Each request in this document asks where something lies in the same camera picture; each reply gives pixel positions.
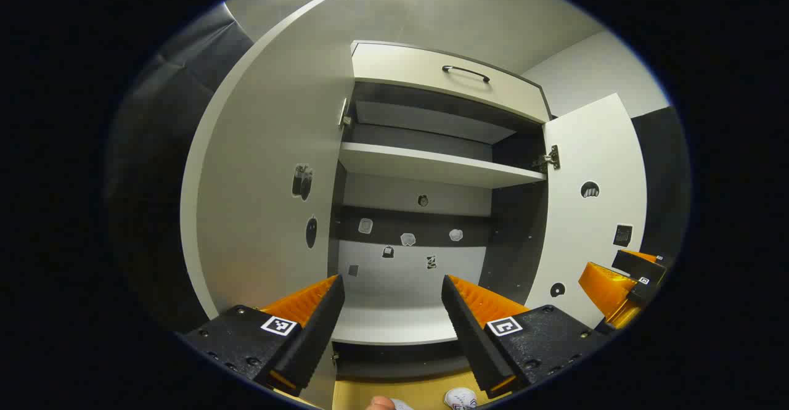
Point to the white cabinet shelf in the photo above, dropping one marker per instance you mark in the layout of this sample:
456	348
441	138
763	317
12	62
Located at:
431	163

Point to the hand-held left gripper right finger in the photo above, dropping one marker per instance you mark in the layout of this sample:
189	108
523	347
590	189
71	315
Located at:
468	330

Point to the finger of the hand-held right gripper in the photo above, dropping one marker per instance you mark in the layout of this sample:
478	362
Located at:
638	265
607	290

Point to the white shoe cabinet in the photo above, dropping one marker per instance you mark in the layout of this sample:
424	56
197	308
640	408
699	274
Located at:
382	274

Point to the white cabinet drawer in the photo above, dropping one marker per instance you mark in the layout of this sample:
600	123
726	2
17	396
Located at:
400	68

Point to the black backdrop cloth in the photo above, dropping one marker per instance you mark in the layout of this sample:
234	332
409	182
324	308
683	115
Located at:
666	182
166	151

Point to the white shoe cabinet door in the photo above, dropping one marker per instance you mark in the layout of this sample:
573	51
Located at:
592	151
265	151

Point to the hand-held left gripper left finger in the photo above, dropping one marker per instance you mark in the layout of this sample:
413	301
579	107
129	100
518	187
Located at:
317	330

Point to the metal door hinge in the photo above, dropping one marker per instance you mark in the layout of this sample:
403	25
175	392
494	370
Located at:
548	160
343	114

